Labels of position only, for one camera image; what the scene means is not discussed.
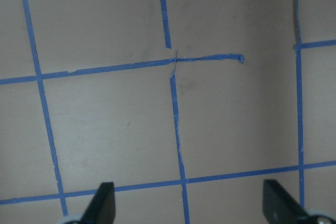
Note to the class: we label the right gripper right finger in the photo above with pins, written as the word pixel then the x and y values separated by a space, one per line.
pixel 280 207

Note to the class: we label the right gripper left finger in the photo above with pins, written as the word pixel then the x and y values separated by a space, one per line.
pixel 101 209

